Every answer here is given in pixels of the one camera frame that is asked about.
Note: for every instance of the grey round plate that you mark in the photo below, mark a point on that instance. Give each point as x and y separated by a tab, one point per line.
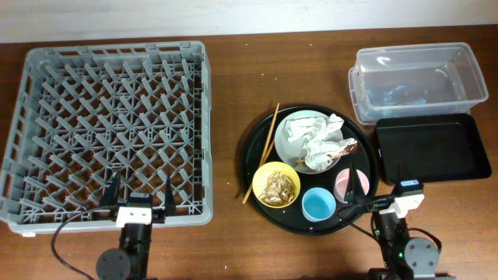
291	152

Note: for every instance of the yellow bowl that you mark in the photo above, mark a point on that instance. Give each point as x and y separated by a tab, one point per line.
262	174

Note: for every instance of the pink cup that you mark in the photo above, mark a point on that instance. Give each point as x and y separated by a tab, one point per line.
342	180

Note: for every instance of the brown snack wrapper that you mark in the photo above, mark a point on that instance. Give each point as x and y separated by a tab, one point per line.
320	154

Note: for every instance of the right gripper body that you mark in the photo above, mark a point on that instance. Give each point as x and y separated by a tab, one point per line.
370	202

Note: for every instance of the blue cup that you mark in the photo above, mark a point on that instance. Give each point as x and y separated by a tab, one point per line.
318	204

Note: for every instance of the grey plastic dishwasher rack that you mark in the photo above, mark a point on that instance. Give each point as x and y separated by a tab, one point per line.
83	113

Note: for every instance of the black rectangular tray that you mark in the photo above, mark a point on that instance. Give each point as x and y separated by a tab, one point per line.
432	148

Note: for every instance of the clear plastic bin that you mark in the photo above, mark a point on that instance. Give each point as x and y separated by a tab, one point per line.
415	80

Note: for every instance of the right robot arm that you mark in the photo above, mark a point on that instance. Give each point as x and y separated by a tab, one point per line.
404	256

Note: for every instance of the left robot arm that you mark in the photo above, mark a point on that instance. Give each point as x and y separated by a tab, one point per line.
130	259

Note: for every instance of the wooden chopstick upper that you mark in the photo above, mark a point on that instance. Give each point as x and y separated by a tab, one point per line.
269	135

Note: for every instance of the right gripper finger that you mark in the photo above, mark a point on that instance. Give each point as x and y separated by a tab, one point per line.
398	188
354	188

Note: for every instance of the white napkin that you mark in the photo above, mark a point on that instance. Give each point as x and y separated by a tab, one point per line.
313	129

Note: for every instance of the food scraps and rice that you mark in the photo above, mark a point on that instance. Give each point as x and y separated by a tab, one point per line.
279	190

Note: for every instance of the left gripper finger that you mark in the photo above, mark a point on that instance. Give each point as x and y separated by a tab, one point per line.
110	195
169	203

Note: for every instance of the round black serving tray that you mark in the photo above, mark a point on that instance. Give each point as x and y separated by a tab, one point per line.
291	218

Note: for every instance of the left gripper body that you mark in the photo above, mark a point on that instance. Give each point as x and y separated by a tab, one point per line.
158	217

